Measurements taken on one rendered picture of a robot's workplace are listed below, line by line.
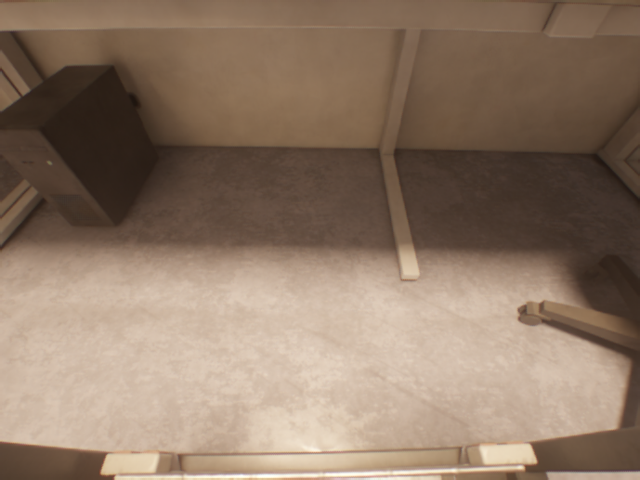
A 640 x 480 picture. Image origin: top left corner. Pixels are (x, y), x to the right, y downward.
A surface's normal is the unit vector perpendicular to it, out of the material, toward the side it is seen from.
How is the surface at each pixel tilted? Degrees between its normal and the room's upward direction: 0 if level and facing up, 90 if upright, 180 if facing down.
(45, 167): 90
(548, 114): 90
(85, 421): 0
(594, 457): 90
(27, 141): 90
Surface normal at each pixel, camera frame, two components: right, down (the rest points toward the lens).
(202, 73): -0.03, 0.78
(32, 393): 0.00, -0.62
